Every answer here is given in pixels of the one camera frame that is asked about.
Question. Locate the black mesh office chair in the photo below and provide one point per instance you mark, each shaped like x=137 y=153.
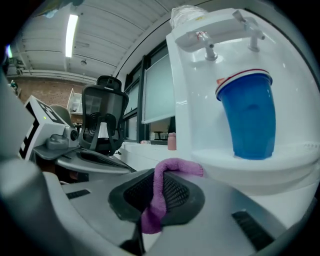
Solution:
x=105 y=112

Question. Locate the blue plastic cup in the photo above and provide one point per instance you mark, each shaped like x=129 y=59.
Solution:
x=250 y=120

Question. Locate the black framed window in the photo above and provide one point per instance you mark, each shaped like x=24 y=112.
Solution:
x=160 y=87

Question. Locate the round ceiling detector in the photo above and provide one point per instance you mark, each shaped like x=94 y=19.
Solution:
x=83 y=62

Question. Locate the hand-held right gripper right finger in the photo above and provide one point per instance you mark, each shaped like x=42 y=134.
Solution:
x=212 y=225

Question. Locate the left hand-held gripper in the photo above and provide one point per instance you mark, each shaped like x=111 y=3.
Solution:
x=42 y=130

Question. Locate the white water dispenser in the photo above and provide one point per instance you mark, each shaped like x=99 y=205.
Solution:
x=200 y=112

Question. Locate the pink bottle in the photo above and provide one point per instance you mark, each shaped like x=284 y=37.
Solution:
x=172 y=141

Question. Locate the white wall shelf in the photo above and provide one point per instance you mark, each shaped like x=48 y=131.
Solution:
x=75 y=100

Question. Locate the purple cleaning cloth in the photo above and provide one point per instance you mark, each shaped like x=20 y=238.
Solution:
x=160 y=195

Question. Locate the white raised ledge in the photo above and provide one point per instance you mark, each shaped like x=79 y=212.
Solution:
x=145 y=152

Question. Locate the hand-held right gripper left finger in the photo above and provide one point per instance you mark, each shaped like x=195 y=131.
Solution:
x=95 y=220

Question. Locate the long ceiling light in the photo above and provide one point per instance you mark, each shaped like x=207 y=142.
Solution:
x=71 y=35

